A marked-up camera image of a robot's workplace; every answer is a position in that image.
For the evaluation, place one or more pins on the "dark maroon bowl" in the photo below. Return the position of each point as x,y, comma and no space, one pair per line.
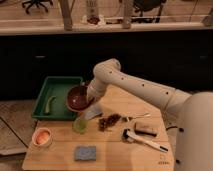
77,98

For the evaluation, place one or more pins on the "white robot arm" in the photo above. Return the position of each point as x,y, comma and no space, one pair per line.
194,142

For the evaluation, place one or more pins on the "green plastic tray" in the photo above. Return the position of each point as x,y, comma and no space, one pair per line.
56,86

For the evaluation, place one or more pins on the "pile of brown food bits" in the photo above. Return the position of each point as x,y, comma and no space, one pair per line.
111,120

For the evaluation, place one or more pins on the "metal spoon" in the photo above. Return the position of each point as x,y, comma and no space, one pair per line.
129,118

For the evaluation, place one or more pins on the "small green cup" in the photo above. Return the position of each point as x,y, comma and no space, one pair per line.
80,125

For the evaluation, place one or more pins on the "wooden table board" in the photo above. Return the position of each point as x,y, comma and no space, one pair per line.
112,153

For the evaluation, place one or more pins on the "green cucumber toy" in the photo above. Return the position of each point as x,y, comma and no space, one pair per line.
48,105

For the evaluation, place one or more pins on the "blue sponge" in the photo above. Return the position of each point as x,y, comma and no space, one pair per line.
85,153

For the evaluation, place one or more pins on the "small white bowl orange inside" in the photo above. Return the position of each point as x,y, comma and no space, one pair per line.
42,137

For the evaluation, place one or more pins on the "black office chair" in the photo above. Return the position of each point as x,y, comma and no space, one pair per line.
29,3

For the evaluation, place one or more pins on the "white handled dish brush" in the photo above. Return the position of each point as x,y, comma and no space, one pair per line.
130,136

